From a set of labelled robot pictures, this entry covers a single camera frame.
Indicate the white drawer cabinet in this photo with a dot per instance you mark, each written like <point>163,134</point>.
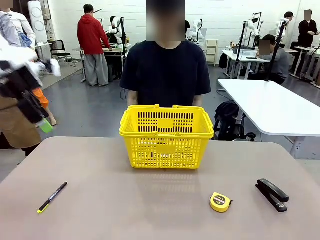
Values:
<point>212,51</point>

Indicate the black-haired person in white top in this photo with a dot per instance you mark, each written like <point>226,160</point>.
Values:
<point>288,17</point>

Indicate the person in navy t-shirt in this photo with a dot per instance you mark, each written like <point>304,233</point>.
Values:
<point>166,75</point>

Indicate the standing person in black sweater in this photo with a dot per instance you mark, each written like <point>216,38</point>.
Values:
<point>308,32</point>

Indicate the person in white shirt, orange shorts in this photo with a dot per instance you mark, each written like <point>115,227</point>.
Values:
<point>41,97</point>

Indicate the black backpack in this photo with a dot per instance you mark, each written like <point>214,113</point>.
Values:
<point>228,120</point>

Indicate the yellow plastic shopping basket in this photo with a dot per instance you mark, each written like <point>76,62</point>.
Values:
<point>166,136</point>

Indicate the white background desk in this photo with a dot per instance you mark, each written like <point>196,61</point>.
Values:
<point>245,56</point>

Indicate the black office chair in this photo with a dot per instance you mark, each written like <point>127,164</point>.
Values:
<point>60,53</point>

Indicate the person in striped shirt, brown apron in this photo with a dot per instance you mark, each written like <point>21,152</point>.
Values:
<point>10,120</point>

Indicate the yellow tape measure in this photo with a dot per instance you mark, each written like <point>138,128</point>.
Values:
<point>220,202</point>

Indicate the black pen with yellow tip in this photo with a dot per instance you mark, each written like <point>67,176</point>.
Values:
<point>51,198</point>

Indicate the seated person in grey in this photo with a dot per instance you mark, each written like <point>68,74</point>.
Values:
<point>280,62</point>

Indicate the person's right forearm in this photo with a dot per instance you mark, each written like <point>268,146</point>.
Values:
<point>132,98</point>

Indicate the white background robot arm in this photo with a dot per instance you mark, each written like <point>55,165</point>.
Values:
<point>252,28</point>
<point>197,28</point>
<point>115,28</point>

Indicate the large white table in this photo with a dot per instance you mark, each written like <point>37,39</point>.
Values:
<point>270,107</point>

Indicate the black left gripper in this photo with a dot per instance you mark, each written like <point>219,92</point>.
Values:
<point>22,97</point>

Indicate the person's left forearm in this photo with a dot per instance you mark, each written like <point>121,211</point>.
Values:
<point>198,100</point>

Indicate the black stapler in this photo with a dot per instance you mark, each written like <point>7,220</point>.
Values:
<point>273,193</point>

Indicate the white tower air conditioner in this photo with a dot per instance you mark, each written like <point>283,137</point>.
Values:
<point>37,20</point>

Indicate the black camera stand pole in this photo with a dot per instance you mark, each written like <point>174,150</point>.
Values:
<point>240,47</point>
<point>275,52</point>

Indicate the person in red hoodie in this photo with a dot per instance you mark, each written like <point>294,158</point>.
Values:
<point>92,37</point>

